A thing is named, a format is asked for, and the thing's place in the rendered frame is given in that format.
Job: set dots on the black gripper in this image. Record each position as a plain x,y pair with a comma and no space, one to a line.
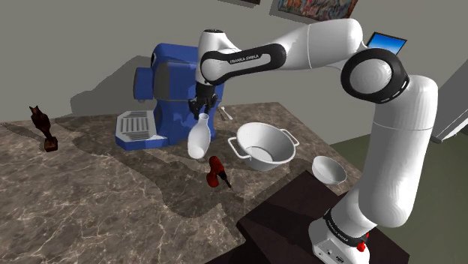
203,91

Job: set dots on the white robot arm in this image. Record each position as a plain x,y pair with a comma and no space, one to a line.
398,153

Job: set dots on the white spoon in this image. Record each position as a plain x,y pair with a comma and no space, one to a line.
225,112

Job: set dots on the white ceramic vase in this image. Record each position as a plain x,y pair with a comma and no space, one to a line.
199,139

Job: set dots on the blue espresso machine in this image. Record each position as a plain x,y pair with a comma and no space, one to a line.
175,73

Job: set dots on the red power drill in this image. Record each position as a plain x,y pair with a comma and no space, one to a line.
215,172

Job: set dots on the small white bowl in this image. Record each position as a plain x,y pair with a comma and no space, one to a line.
328,170

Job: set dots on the dark robot stand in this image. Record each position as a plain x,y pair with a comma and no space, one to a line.
292,219

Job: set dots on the brown animal figurine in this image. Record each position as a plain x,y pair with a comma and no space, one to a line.
41,122

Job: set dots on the blue screen monitor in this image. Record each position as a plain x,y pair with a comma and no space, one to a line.
385,43

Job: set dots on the grey white door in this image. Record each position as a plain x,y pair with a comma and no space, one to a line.
451,106

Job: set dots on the dark wall picture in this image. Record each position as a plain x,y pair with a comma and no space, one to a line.
251,1

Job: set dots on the colourful wall picture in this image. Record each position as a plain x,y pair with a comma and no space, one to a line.
318,8

